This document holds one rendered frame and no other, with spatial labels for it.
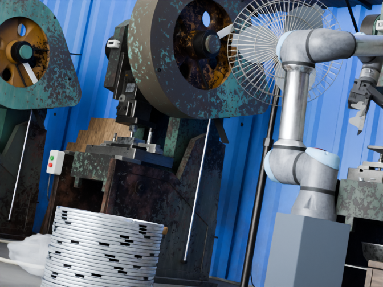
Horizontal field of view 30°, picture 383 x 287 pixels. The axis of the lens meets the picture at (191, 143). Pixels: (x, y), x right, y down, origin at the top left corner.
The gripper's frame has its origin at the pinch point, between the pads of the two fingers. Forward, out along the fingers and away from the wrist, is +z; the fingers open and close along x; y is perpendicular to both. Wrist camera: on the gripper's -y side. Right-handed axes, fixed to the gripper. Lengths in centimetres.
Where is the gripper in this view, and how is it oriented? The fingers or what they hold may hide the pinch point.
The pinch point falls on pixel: (360, 127)
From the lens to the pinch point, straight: 279.2
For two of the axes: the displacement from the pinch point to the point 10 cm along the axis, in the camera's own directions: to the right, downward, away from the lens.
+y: -9.3, -2.4, 2.8
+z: -3.3, 8.6, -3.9
